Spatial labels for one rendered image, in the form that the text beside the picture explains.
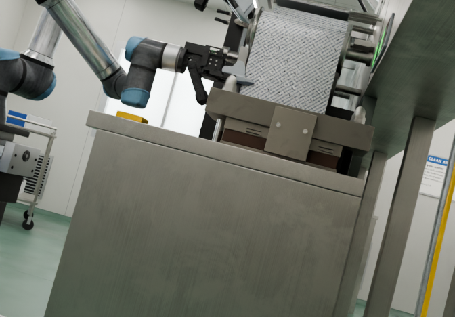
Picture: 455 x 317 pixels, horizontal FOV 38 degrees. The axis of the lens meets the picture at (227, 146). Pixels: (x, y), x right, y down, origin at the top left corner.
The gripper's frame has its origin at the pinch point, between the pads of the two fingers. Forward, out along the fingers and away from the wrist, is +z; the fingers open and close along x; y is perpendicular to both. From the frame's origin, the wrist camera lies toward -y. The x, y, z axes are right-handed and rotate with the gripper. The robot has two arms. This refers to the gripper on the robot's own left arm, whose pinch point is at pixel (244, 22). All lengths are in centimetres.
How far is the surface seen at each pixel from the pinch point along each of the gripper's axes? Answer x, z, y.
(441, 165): 549, 96, 135
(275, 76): -5.9, 19.0, -2.4
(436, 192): 549, 117, 114
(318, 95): -5.9, 30.0, 3.6
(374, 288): 8, 81, -14
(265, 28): -5.9, 6.6, 3.0
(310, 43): -5.9, 17.3, 10.2
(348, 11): 24.4, 9.7, 30.7
